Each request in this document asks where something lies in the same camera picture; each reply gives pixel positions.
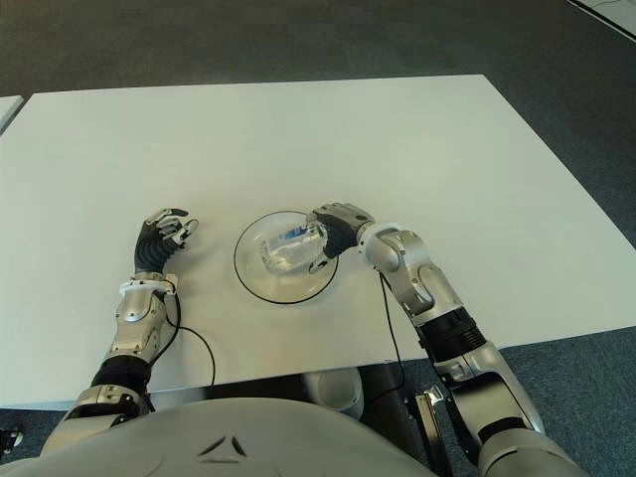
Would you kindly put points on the black caster foot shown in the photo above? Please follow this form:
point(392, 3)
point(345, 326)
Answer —
point(10, 439)

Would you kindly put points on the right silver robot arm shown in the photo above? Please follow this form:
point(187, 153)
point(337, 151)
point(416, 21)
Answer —
point(422, 278)

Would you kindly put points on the pale rounded robot leg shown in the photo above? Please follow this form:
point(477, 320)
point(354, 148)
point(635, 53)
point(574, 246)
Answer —
point(333, 390)

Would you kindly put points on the grey robot torso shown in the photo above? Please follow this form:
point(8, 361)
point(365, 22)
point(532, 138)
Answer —
point(223, 447)

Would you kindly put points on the metal table bracket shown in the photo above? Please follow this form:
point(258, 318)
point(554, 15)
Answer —
point(432, 395)

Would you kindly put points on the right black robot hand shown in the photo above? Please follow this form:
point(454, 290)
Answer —
point(343, 233)

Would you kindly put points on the white floor panel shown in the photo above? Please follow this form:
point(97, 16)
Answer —
point(616, 10)

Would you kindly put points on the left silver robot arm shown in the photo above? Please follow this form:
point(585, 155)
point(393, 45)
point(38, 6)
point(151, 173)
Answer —
point(139, 318)

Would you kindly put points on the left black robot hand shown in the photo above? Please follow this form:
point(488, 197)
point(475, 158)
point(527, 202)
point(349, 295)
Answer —
point(151, 248)

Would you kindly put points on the white plate with black rim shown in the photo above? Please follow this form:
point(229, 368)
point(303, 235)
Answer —
point(278, 289)

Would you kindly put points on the clear plastic water bottle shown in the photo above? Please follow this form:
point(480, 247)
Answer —
point(290, 251)

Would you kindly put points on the neighbouring white table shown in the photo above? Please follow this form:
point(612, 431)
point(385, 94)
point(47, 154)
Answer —
point(7, 111)

